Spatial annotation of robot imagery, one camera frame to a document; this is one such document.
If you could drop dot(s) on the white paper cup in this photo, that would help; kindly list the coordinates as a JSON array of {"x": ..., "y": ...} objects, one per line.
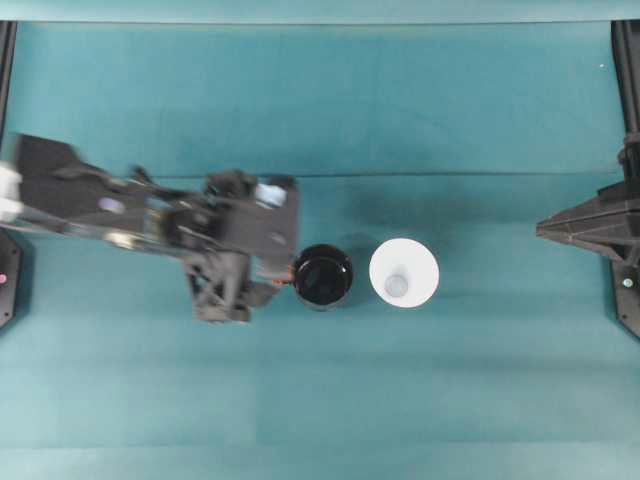
[{"x": 405, "y": 260}]

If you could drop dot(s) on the blue-green table cloth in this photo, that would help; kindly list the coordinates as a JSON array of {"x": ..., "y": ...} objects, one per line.
[{"x": 320, "y": 400}]

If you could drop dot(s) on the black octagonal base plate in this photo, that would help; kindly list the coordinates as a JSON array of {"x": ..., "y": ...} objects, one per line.
[
  {"x": 627, "y": 310},
  {"x": 12, "y": 300}
]

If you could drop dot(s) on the black frame rail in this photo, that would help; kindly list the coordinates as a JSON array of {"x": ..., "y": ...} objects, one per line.
[
  {"x": 627, "y": 75},
  {"x": 6, "y": 75}
]

